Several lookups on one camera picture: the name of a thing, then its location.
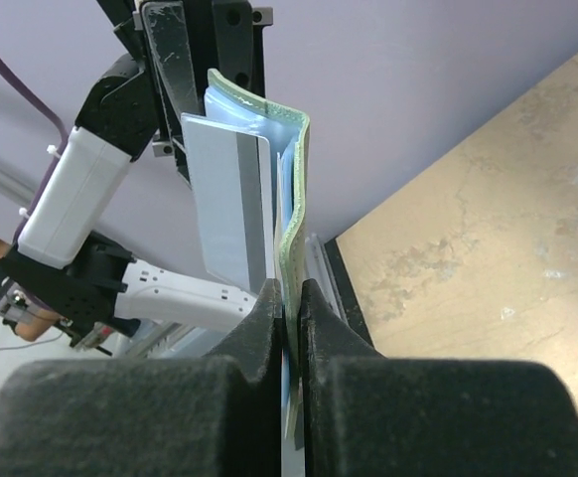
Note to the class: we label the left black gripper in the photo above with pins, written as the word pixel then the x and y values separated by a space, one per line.
pixel 170 47

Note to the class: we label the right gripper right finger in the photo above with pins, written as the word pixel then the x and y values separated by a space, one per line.
pixel 369 415

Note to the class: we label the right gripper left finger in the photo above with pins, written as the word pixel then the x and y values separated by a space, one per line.
pixel 216 415

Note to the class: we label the green leather card holder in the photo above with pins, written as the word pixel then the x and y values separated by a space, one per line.
pixel 290 256

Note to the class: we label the white striped credit card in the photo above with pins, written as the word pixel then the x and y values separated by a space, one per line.
pixel 230 174

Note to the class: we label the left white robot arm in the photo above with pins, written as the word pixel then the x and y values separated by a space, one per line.
pixel 61 259

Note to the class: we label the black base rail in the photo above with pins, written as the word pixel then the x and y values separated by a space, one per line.
pixel 325 263

